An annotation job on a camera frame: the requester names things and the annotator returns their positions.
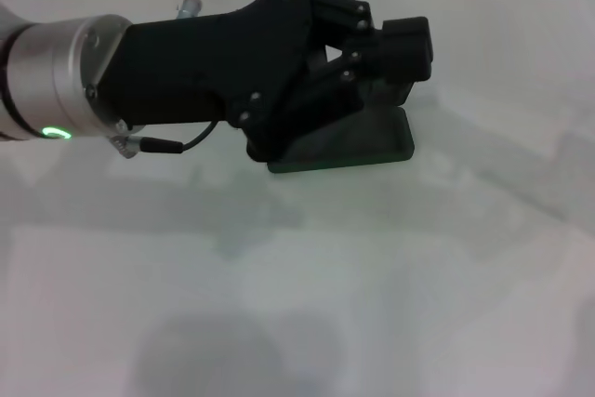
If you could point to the green glasses case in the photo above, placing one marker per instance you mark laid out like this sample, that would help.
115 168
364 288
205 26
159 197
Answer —
362 141

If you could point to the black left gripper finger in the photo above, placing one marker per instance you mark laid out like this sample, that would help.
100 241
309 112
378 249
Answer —
404 67
404 36

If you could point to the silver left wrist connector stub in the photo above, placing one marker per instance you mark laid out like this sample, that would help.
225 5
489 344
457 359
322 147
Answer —
189 6

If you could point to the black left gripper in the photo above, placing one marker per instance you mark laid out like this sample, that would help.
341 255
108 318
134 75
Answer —
195 67

